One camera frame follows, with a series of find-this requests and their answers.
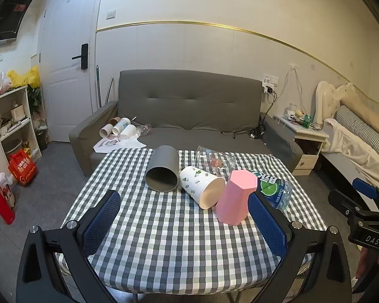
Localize pink hexagonal cup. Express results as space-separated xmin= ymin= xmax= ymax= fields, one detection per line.
xmin=215 ymin=170 xmax=258 ymax=226

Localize white paper cup green print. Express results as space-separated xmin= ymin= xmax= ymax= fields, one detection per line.
xmin=180 ymin=166 xmax=226 ymax=209

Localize clear plastic cup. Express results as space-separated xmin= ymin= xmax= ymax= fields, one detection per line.
xmin=195 ymin=146 xmax=236 ymax=178

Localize grey cylindrical cup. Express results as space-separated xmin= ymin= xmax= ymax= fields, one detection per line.
xmin=145 ymin=145 xmax=179 ymax=192

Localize white paper cup on sofa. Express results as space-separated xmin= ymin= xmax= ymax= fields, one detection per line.
xmin=99 ymin=124 xmax=113 ymax=138

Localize white printed cup on sofa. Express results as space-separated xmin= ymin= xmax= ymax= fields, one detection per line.
xmin=112 ymin=118 xmax=131 ymax=135

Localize orange gloved hand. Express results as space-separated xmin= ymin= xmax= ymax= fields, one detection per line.
xmin=355 ymin=247 xmax=379 ymax=280

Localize blue plastic water bottle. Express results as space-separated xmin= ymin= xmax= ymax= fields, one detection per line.
xmin=253 ymin=172 xmax=293 ymax=211

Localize striped grey pillow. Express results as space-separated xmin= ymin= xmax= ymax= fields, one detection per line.
xmin=335 ymin=105 xmax=379 ymax=155

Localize bed with white sheets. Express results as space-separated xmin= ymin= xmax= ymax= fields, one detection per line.
xmin=314 ymin=81 xmax=379 ymax=187

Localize checkered tablecloth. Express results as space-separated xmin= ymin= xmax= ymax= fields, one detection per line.
xmin=57 ymin=147 xmax=329 ymax=296

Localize cream bedside table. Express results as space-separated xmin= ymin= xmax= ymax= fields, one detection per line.
xmin=274 ymin=115 xmax=329 ymax=176

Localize green bottle on nightstand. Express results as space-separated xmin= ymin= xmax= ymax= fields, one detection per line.
xmin=302 ymin=114 xmax=312 ymax=129

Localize white paper sheet on sofa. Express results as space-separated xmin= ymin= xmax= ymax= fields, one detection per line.
xmin=93 ymin=135 xmax=146 ymax=154

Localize red shopping bag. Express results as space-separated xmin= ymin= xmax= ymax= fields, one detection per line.
xmin=9 ymin=150 xmax=37 ymax=186

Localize empty clear bottle on sofa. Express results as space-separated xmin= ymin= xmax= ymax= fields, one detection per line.
xmin=137 ymin=124 xmax=152 ymax=137

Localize grey fabric sofa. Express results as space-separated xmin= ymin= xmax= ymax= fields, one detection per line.
xmin=69 ymin=70 xmax=302 ymax=176

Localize white open shelf unit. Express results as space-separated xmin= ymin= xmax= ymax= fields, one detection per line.
xmin=0 ymin=86 xmax=41 ymax=162

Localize yellow plastic bag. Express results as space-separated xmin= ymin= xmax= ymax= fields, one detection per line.
xmin=7 ymin=65 xmax=41 ymax=89

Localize white door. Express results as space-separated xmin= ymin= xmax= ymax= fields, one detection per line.
xmin=39 ymin=0 xmax=95 ymax=142

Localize black range hood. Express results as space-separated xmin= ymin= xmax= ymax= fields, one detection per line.
xmin=0 ymin=0 xmax=33 ymax=42

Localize black power cable on sofa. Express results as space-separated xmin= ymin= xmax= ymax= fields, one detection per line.
xmin=220 ymin=92 xmax=277 ymax=140

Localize white wall socket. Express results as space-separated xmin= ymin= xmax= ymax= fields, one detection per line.
xmin=262 ymin=73 xmax=279 ymax=94

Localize black door handle lock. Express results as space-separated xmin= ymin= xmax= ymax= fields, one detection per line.
xmin=72 ymin=43 xmax=89 ymax=70

